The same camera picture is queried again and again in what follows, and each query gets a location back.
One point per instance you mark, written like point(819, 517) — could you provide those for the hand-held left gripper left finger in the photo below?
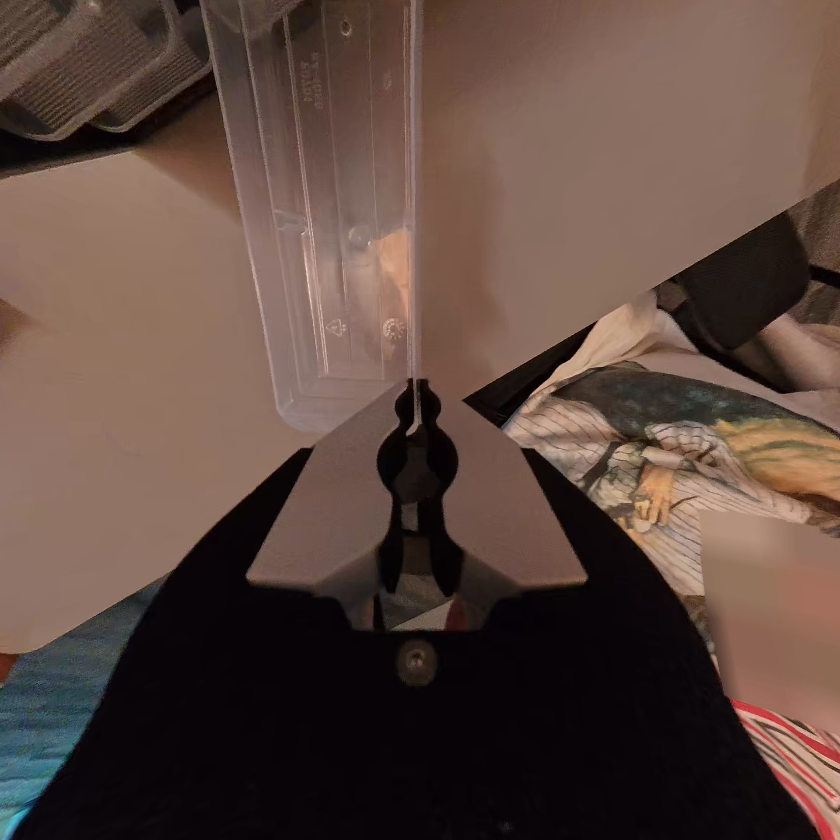
point(328, 518)

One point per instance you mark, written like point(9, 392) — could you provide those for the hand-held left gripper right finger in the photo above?
point(512, 518)

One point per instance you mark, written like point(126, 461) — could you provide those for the clear plastic drawer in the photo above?
point(315, 197)

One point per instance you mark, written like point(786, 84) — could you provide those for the black drawer cabinet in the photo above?
point(65, 149)

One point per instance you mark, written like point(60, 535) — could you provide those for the white desk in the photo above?
point(590, 164)

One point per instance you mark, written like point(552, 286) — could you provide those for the red striped cloth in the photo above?
point(787, 741)

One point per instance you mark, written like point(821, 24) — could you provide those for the set of cabinet drawers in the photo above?
point(98, 65)

